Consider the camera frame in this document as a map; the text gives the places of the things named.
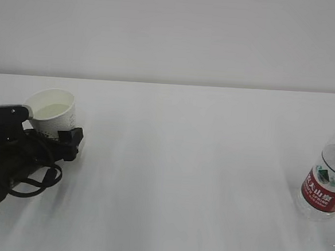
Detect black camera cable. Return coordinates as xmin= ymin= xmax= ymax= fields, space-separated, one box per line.
xmin=0 ymin=134 xmax=66 ymax=201

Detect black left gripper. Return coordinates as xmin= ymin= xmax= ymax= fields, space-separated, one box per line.
xmin=0 ymin=127 xmax=84 ymax=203

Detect clear water bottle red label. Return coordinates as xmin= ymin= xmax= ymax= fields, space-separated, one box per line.
xmin=296 ymin=133 xmax=335 ymax=221

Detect white paper cup green logo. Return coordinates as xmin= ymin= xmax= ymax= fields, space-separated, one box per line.
xmin=25 ymin=89 xmax=76 ymax=139

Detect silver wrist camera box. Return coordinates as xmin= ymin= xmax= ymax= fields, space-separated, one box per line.
xmin=0 ymin=104 xmax=34 ymax=139

